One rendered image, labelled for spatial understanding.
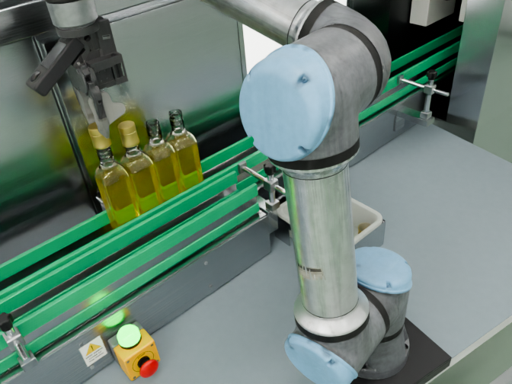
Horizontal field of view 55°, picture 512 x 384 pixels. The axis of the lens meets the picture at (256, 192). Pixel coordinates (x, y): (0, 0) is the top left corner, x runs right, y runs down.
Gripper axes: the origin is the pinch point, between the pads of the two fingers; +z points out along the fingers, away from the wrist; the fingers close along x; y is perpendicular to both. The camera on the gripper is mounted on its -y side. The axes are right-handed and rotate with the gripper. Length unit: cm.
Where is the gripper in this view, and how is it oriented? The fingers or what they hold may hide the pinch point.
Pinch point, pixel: (97, 129)
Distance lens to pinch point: 100.4
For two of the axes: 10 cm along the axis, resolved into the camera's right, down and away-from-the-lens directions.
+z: 0.8, 7.9, 6.1
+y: 7.5, -4.4, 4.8
